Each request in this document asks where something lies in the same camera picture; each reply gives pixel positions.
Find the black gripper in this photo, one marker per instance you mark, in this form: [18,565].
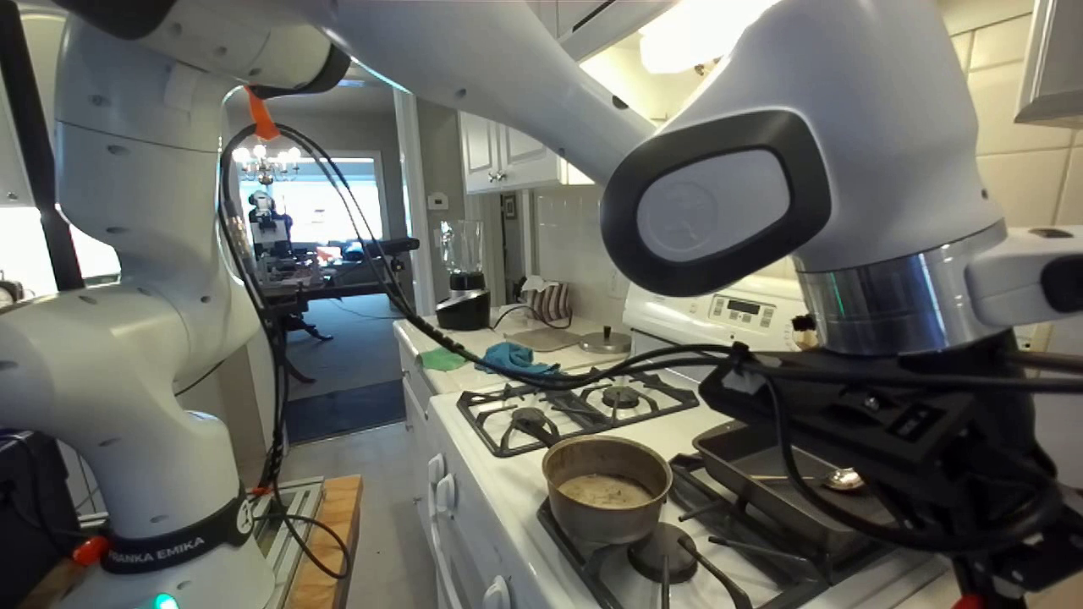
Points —
[992,452]

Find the white range hood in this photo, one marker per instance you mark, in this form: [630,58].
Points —
[687,34]

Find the black bag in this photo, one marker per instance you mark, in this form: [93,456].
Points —
[36,519]

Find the white gas stove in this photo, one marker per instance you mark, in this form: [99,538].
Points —
[510,476]

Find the metal saucepan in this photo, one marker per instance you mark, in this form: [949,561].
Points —
[607,493]

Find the blue cloth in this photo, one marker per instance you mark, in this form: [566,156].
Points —
[511,361]

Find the crystal chandelier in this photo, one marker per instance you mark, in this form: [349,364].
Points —
[266,165]

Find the wooden board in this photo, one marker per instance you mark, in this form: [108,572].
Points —
[326,552]

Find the green sponge cloth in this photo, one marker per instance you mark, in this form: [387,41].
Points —
[442,361]

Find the black baking pan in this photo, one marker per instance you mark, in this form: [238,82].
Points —
[747,478]

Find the striped dish rack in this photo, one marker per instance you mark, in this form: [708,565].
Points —
[551,306]

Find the metal lid black knob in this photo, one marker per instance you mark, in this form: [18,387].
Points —
[607,339]

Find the red lid spice shaker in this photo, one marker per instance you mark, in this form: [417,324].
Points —
[968,579]

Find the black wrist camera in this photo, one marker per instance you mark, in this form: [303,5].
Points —
[835,411]

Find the dark dining table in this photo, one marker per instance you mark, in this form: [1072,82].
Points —
[326,289]

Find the black base blender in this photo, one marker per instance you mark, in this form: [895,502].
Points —
[461,306]

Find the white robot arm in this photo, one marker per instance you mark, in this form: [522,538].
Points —
[882,136]

